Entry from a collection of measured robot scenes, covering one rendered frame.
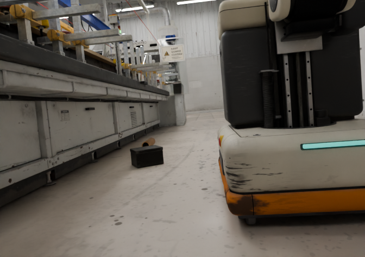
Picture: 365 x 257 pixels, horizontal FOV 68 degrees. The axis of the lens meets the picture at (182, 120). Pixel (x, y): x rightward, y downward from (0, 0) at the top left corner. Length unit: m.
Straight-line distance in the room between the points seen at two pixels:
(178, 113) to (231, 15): 4.33
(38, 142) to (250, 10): 1.30
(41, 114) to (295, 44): 1.35
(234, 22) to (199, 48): 10.81
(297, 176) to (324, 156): 0.09
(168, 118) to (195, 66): 6.50
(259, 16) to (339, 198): 0.72
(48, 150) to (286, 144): 1.33
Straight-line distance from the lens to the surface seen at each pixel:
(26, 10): 1.35
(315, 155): 0.86
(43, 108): 1.73
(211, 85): 11.72
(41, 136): 1.74
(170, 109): 5.54
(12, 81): 1.23
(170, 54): 5.47
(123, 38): 1.72
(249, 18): 1.18
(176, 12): 12.39
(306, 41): 1.11
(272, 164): 0.83
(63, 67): 1.48
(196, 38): 12.03
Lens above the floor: 0.40
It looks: 3 degrees down
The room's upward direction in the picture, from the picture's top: 5 degrees counter-clockwise
